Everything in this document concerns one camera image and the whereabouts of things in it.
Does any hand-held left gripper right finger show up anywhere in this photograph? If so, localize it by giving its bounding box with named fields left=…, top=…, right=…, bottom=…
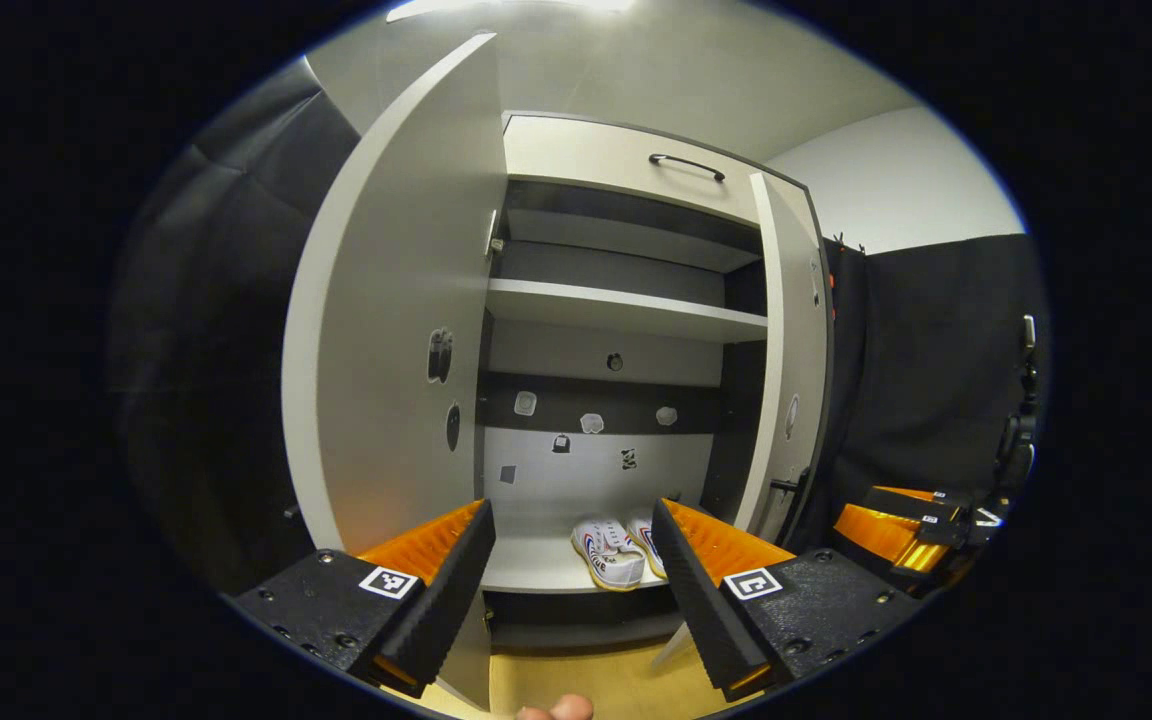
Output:
left=650, top=498, right=923, bottom=702

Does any black backdrop cloth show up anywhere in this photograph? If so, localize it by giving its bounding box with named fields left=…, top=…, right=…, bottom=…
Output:
left=796, top=233, right=1053, bottom=563
left=111, top=60, right=363, bottom=593

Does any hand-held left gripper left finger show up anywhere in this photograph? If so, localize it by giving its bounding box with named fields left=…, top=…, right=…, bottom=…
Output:
left=229, top=498, right=498, bottom=700

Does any white shoe cabinet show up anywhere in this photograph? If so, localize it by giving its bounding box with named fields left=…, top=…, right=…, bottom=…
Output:
left=476, top=110, right=837, bottom=651

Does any white cabinet drawer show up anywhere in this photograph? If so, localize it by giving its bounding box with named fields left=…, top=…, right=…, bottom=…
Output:
left=503, top=113, right=808, bottom=230

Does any white shoe cabinet door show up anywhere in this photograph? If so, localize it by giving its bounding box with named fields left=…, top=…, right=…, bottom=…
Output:
left=281, top=32, right=510, bottom=712
left=651, top=172, right=831, bottom=669

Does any white cabinet shelf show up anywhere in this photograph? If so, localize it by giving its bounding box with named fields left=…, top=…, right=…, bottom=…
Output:
left=486, top=278, right=770, bottom=345

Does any white sneaker shoe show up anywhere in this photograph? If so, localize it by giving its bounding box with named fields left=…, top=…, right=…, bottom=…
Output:
left=572, top=517, right=648, bottom=592
left=626, top=515, right=668, bottom=582

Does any black drawer handle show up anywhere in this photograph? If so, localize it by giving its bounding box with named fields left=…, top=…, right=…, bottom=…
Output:
left=648, top=153, right=727, bottom=184

